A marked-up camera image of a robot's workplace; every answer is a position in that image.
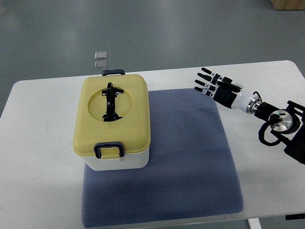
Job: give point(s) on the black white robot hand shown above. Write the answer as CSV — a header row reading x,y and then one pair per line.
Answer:
x,y
224,91

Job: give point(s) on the yellow box lid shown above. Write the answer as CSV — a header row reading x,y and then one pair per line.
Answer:
x,y
113,117

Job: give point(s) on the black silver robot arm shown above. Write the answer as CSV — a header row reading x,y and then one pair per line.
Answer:
x,y
282,126

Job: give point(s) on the white storage box base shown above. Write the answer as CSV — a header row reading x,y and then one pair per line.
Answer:
x,y
129,161

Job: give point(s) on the blue grey cushion mat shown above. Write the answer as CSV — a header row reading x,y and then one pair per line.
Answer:
x,y
190,173

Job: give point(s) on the wooden furniture corner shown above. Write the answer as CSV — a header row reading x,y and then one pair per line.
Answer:
x,y
288,4

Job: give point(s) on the white table leg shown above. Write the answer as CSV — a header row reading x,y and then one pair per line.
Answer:
x,y
254,223

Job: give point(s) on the upper floor socket plate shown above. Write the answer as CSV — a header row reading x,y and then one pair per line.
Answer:
x,y
100,55

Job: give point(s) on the black table bracket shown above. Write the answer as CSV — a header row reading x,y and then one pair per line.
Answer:
x,y
295,216

